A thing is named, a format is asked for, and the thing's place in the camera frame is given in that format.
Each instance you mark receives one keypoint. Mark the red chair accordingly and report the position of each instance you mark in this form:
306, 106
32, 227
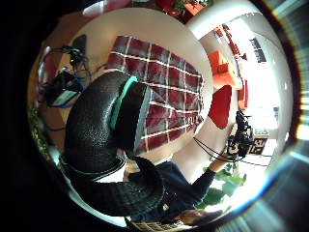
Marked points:
221, 106

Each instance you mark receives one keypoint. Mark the white marker cube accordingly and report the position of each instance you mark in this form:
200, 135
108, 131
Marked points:
260, 141

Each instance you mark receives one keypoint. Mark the red plaid cloth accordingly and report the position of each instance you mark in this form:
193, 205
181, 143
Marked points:
174, 87

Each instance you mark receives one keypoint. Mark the plant in red pot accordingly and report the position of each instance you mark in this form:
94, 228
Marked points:
190, 6

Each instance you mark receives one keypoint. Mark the the person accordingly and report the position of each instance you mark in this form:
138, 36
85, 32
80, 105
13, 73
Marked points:
174, 190

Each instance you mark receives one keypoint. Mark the orange sofa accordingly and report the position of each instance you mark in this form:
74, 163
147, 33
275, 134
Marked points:
222, 69

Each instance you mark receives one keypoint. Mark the green potted plant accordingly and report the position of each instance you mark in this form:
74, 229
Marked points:
225, 187

